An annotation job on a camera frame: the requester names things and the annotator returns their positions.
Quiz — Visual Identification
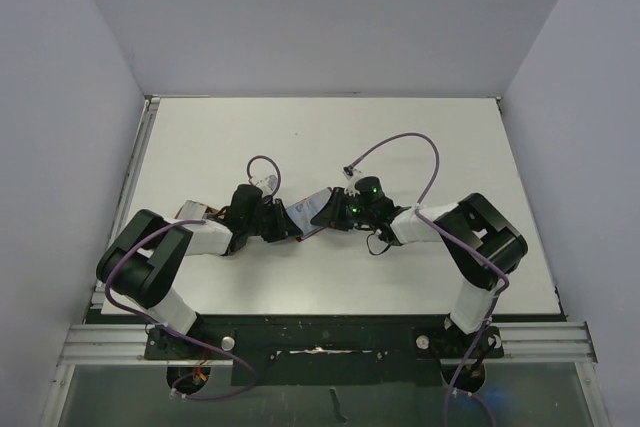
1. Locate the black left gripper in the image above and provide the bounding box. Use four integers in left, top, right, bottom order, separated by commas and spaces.
245, 198, 302, 243

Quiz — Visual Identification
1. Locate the red leather card holder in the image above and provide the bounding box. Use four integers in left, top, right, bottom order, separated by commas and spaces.
286, 187, 332, 242

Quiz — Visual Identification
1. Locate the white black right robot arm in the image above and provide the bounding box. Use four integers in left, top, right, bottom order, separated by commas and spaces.
310, 176, 528, 356

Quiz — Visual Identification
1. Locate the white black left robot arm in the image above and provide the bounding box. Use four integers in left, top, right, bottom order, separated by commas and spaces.
96, 184, 302, 358

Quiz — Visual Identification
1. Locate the beige oval tray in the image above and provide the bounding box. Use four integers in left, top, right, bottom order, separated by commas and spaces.
174, 200, 220, 223

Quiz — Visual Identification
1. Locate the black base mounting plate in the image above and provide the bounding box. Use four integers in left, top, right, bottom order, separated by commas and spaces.
144, 315, 504, 387

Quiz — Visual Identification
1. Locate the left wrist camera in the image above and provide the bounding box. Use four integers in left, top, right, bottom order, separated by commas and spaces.
249, 174, 279, 196

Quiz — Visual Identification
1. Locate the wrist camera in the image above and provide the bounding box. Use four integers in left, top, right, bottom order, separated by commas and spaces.
343, 165, 363, 197
249, 174, 279, 196

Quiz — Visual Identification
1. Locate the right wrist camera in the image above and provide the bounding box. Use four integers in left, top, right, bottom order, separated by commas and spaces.
343, 165, 363, 197

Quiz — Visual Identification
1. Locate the aluminium left rail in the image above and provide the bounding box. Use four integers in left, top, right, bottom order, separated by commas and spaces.
89, 94, 161, 308

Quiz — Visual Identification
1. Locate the aluminium rail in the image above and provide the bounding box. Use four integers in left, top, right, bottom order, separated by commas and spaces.
89, 94, 161, 308
58, 322, 597, 366

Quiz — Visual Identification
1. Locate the aluminium front rail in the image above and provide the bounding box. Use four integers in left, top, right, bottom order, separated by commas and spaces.
58, 322, 597, 366

